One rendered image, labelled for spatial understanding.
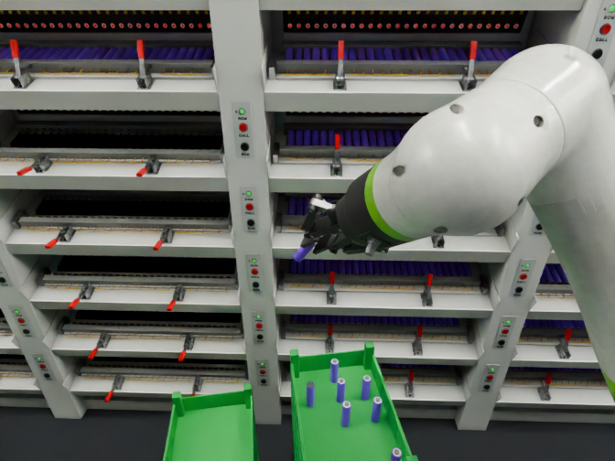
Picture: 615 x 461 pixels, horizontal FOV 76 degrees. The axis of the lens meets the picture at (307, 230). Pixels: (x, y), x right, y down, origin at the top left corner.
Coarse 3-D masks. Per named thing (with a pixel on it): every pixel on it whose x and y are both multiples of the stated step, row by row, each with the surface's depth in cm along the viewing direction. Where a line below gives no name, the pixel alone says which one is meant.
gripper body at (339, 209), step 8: (336, 200) 51; (336, 208) 50; (328, 216) 52; (336, 216) 51; (344, 216) 47; (344, 224) 47; (344, 232) 48; (352, 232) 47; (352, 240) 48; (360, 240) 47
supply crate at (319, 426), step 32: (352, 352) 96; (320, 384) 93; (352, 384) 93; (384, 384) 87; (320, 416) 86; (352, 416) 86; (384, 416) 86; (320, 448) 80; (352, 448) 80; (384, 448) 80
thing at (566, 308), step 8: (536, 296) 112; (544, 296) 112; (552, 296) 112; (560, 296) 112; (568, 296) 112; (536, 304) 110; (544, 304) 110; (552, 304) 110; (560, 304) 110; (568, 304) 110; (576, 304) 110; (528, 312) 109; (536, 312) 109; (544, 312) 109; (552, 312) 109; (560, 312) 109; (568, 312) 109; (576, 312) 108
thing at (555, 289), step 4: (540, 284) 112; (544, 284) 112; (548, 284) 111; (552, 284) 111; (556, 284) 111; (560, 284) 111; (564, 284) 111; (568, 284) 111; (536, 288) 111; (540, 288) 111; (544, 288) 111; (548, 288) 111; (552, 288) 111; (556, 288) 111; (560, 288) 111; (564, 288) 111; (568, 288) 111; (536, 292) 112; (540, 292) 111; (544, 292) 112; (548, 292) 111; (552, 292) 111; (556, 292) 111; (560, 292) 111; (564, 292) 111; (568, 292) 111; (572, 292) 111; (548, 296) 111; (564, 296) 110
